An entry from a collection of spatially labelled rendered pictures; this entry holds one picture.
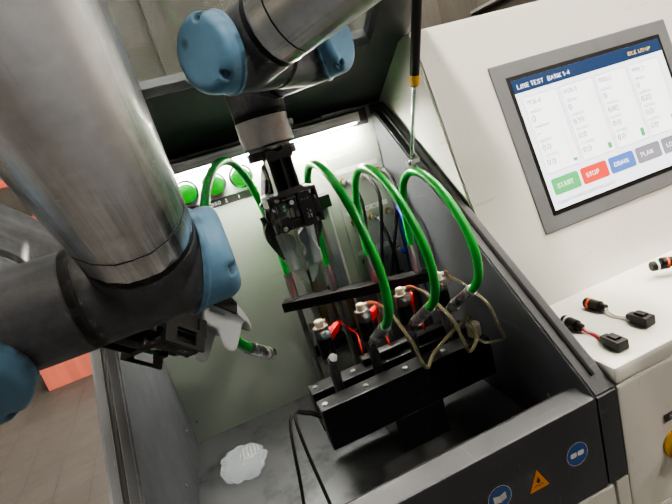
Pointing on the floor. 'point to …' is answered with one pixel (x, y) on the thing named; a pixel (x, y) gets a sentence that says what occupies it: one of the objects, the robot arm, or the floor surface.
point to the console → (465, 55)
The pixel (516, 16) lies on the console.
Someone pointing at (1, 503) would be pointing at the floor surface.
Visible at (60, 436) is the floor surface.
